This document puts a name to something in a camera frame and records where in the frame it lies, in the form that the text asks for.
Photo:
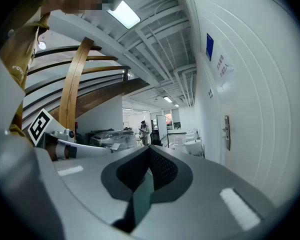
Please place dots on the small metal key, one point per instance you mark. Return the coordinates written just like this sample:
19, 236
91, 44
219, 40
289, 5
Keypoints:
224, 137

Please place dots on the white round tub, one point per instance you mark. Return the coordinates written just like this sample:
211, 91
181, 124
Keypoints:
193, 147

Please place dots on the rectangular ceiling light panel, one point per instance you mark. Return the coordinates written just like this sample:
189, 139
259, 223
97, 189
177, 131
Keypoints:
123, 14

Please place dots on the blue wall sign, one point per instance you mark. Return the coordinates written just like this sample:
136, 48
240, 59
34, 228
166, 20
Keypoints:
209, 46

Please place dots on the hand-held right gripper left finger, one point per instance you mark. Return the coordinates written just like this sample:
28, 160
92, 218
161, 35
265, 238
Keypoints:
90, 184

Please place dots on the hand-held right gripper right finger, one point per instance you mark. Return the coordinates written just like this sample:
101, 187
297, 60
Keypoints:
202, 184

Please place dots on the white paper notice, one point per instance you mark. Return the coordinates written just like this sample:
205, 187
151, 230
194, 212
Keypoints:
223, 66

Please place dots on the wooden staircase with dark railings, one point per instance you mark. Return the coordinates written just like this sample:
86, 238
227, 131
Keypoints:
102, 94

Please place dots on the standing whiteboard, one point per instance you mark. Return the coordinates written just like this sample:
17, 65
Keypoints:
162, 127

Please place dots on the white ceiling pipes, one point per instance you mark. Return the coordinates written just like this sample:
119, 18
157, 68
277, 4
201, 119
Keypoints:
186, 84

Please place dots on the small ceiling light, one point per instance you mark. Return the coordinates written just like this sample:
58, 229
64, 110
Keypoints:
167, 99

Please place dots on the black chair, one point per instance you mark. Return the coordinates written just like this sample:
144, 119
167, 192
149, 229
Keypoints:
155, 137

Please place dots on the plastic-wrapped machine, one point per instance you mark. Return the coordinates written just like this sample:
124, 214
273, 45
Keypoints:
112, 137

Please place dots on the round spot lamp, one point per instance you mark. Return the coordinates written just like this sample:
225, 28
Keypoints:
42, 45

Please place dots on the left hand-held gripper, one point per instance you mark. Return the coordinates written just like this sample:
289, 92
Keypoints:
40, 126

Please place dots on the person's khaki jacket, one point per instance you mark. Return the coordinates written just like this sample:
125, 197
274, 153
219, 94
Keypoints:
17, 41

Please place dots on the person's left hand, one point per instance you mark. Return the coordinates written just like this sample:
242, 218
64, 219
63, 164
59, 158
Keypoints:
51, 154

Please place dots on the curved wooden pillar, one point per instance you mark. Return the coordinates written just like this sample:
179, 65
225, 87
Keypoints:
73, 84

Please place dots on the small wall label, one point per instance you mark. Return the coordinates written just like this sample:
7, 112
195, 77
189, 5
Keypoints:
210, 91
211, 96

